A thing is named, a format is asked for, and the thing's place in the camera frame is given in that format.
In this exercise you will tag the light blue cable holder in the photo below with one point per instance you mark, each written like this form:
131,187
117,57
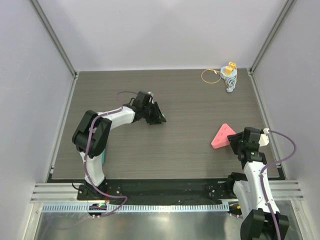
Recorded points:
229,79

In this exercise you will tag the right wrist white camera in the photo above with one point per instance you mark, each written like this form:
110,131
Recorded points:
264,137

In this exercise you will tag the slotted cable duct strip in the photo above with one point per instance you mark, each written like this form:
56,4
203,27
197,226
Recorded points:
105,208

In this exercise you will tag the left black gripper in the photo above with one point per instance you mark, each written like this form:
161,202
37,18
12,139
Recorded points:
157,118

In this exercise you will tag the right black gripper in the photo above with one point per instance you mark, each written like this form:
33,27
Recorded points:
238,139

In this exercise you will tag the yellow connector block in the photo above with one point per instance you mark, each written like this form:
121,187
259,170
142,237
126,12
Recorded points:
229,68

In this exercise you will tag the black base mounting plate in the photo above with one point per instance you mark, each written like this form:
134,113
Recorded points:
162,191

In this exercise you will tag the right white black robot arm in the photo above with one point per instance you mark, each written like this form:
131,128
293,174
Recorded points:
252,189

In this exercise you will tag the pink triangular power socket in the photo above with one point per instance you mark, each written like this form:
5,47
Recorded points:
220,140

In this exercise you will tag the teal triangular power socket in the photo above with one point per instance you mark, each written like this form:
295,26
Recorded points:
104,156

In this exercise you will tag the aluminium frame rail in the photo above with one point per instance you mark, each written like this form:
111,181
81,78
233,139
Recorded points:
54,193

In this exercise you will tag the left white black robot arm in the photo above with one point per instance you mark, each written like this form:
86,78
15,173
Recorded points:
91,136

